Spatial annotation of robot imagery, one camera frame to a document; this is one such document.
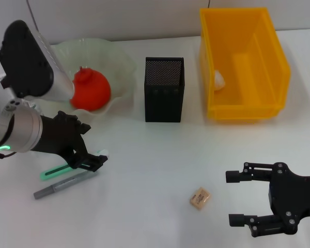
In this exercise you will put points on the green utility knife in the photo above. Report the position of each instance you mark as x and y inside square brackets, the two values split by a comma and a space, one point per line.
[54, 171]

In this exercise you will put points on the yellow plastic bin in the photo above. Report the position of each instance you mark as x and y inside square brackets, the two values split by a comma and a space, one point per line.
[248, 77]

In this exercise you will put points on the red pomegranate toy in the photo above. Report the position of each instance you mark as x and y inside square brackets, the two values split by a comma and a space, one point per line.
[93, 90]

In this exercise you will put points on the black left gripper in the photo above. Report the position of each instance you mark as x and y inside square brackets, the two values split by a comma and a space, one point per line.
[59, 137]

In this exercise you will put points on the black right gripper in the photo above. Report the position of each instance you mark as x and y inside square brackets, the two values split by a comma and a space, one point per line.
[294, 196]

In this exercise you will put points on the black mesh pen holder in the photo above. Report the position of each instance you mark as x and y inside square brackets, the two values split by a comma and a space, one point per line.
[164, 103]

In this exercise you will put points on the silver marker pen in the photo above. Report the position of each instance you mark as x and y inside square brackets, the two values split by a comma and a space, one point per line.
[62, 184]

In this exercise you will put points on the white paper ball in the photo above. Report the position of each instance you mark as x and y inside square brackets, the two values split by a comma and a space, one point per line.
[219, 81]

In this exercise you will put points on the small beige eraser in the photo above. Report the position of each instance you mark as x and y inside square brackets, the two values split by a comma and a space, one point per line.
[200, 198]

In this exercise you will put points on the green glass fruit plate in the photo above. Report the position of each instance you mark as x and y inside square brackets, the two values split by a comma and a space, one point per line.
[113, 69]

